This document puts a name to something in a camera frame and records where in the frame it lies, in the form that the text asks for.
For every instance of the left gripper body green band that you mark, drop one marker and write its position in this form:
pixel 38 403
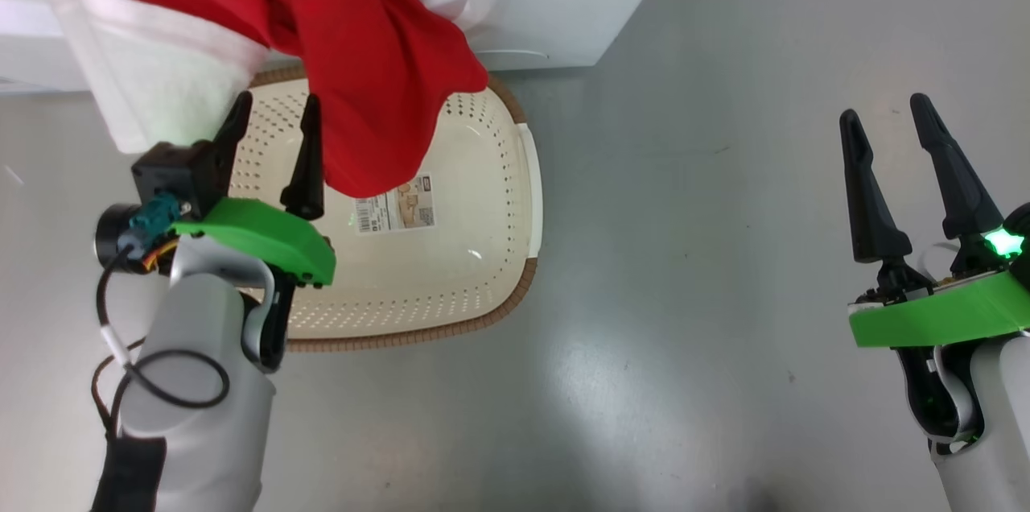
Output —
pixel 265 238

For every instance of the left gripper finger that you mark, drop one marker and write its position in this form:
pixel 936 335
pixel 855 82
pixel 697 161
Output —
pixel 235 134
pixel 306 174

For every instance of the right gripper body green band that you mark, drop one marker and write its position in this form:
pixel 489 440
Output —
pixel 933 319

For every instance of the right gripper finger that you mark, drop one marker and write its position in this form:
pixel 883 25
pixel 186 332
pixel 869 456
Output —
pixel 957 182
pixel 869 198

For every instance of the red garment with white trim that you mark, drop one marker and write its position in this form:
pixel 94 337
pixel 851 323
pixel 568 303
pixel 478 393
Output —
pixel 362 53

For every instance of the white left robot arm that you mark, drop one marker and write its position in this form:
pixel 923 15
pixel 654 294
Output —
pixel 201 415

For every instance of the paper label inside basket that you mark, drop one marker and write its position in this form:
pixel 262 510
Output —
pixel 398 206

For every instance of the cream perforated laundry basket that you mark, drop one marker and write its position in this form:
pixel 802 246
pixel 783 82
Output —
pixel 451 254

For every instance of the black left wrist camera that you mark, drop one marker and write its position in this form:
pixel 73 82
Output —
pixel 181 170

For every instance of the teal left camera connector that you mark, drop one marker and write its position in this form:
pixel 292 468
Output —
pixel 157 216

